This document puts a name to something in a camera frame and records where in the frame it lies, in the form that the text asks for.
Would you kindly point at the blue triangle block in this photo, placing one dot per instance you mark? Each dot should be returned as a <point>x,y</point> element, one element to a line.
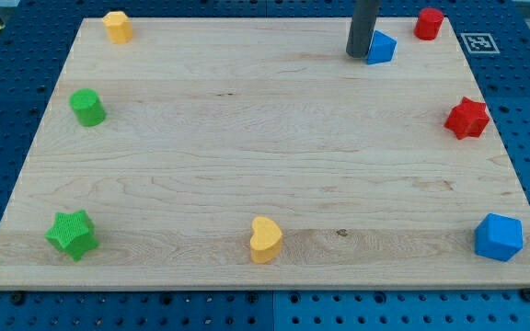
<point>382,48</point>

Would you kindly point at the light wooden board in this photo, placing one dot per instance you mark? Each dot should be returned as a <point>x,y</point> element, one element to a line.
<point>212,122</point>

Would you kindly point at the yellow heart block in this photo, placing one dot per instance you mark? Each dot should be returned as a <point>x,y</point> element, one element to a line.
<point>266,240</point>

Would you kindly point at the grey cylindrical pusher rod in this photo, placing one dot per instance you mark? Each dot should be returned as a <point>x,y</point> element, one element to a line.
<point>362,28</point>

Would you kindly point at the green cylinder block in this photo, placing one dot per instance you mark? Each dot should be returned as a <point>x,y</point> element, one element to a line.
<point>87,107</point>

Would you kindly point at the yellow hexagon block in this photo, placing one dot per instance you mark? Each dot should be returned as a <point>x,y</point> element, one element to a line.
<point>118,27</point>

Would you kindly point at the green star block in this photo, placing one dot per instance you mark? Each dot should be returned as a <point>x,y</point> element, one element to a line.
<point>72,234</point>

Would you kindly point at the red star block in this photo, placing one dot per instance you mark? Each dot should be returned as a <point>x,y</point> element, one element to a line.
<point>467,119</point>

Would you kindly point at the red cylinder block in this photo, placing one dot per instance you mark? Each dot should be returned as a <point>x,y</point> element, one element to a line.
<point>428,23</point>

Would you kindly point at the blue cube block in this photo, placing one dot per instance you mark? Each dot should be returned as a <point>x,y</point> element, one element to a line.
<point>499,237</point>

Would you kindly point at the white fiducial marker tag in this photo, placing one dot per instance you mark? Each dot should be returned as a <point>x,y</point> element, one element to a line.
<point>479,43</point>

